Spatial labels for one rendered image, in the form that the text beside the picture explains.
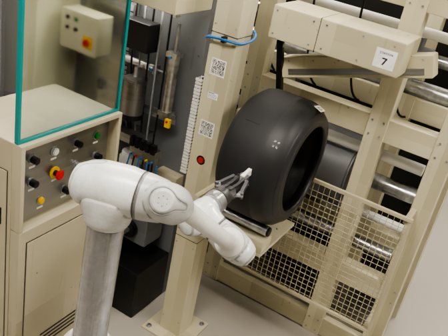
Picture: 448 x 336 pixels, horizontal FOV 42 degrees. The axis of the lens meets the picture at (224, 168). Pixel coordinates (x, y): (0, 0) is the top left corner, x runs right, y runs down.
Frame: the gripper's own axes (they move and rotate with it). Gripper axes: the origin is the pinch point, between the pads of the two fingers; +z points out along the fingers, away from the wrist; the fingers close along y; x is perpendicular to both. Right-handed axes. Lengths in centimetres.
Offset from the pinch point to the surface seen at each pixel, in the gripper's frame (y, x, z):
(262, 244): -9.0, 37.4, 8.5
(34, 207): 65, 19, -50
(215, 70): 35, -24, 28
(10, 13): 328, 66, 163
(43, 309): 60, 70, -55
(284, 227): -7, 47, 37
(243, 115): 12.6, -15.6, 15.8
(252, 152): 1.9, -6.7, 6.7
